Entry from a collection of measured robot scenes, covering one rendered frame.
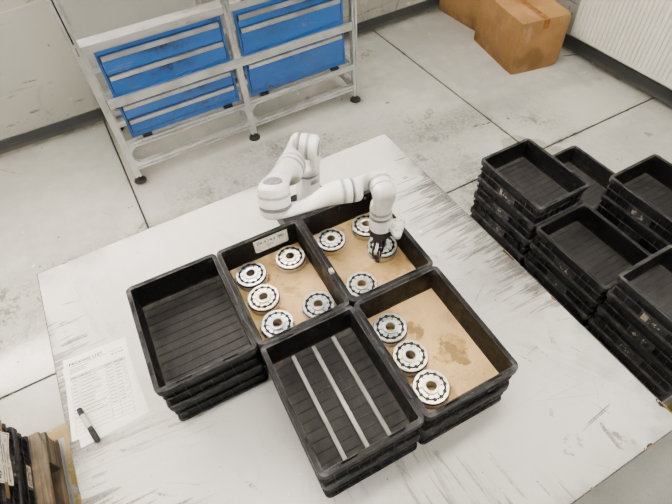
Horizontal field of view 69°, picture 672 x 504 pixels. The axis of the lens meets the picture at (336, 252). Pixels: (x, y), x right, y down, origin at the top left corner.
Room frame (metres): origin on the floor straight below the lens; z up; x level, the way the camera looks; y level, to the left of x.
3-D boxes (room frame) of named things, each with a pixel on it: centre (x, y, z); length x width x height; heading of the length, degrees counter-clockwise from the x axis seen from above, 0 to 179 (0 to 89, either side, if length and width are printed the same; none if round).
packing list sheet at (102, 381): (0.71, 0.80, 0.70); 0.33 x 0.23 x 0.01; 25
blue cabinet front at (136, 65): (2.70, 0.87, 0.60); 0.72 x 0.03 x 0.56; 115
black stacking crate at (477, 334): (0.68, -0.25, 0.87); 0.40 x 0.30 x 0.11; 23
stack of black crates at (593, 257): (1.29, -1.12, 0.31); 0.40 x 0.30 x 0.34; 25
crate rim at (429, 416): (0.68, -0.25, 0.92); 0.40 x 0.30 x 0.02; 23
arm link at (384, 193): (1.03, -0.15, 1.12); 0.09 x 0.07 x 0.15; 9
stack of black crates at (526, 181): (1.65, -0.94, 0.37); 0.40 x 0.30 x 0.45; 25
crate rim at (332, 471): (0.56, 0.03, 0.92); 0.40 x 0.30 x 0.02; 23
